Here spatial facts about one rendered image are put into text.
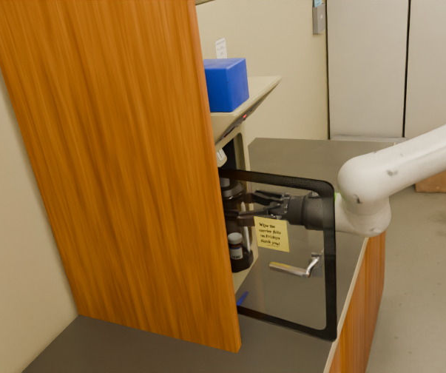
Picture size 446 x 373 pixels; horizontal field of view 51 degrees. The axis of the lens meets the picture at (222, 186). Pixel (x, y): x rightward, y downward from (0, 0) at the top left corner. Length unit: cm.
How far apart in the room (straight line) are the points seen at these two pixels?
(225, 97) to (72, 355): 76
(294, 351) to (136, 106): 67
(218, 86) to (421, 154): 43
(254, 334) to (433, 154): 60
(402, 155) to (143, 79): 54
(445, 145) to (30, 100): 89
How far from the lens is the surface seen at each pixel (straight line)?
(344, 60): 409
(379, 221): 110
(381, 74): 407
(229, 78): 95
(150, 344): 127
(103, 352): 129
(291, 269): 98
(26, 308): 133
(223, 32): 118
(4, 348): 132
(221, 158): 121
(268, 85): 115
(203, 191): 95
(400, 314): 275
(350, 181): 100
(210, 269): 105
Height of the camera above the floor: 178
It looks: 25 degrees down
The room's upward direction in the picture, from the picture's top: 8 degrees counter-clockwise
